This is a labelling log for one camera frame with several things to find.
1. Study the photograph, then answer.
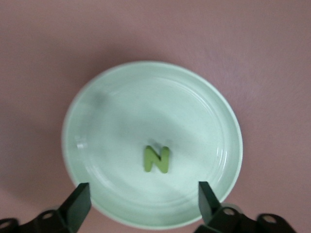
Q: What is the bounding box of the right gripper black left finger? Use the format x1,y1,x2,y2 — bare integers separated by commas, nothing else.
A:
17,182,92,233

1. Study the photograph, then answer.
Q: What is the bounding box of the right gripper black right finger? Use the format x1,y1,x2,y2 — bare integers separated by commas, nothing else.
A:
197,181,259,233

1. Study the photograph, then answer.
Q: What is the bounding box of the green capital letter N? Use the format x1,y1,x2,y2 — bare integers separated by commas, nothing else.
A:
143,145,171,174

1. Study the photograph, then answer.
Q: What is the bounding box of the mint green round plate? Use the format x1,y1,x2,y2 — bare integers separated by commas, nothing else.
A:
61,60,243,229

